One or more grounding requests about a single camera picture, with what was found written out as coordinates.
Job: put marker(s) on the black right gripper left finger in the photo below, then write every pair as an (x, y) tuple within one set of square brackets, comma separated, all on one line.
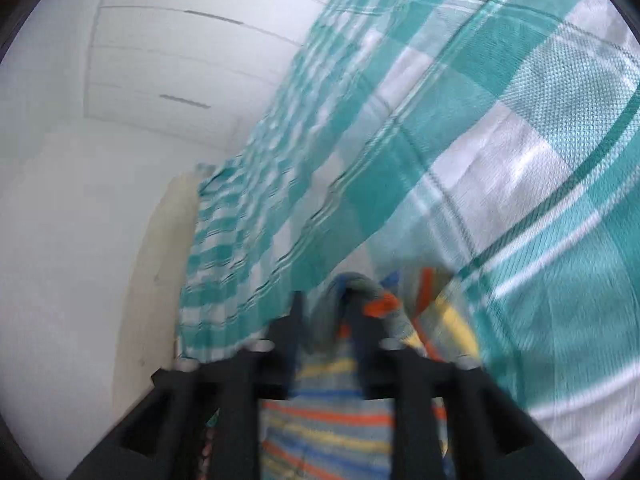
[(161, 436)]

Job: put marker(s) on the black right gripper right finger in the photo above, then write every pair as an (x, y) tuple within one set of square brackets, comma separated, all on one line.
[(451, 421)]

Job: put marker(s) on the multicolour striped knit sweater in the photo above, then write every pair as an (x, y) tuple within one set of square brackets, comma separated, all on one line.
[(327, 430)]

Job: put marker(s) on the cream upholstered headboard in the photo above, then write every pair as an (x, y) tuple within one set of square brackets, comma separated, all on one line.
[(146, 339)]

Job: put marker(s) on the teal white plaid bedspread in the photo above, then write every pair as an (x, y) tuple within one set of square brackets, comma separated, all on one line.
[(497, 139)]

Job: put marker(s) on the white built-in wardrobe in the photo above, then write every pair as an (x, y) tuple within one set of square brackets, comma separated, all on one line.
[(203, 71)]

